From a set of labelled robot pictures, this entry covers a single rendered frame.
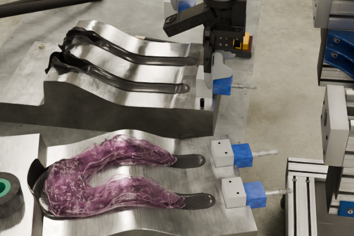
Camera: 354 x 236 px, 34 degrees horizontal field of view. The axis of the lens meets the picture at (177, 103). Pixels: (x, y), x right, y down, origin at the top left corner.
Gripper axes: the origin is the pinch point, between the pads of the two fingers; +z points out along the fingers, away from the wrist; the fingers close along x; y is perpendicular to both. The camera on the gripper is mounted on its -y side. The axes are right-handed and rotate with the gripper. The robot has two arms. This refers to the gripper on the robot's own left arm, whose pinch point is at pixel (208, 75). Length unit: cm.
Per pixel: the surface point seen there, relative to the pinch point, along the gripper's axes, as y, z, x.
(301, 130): 31, 94, 93
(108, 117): -21.4, 8.8, -6.8
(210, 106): 1.2, 4.1, -5.5
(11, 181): -29.6, -1.4, -37.7
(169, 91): -8.7, 5.1, -0.3
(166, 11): -14.1, 0.6, 26.7
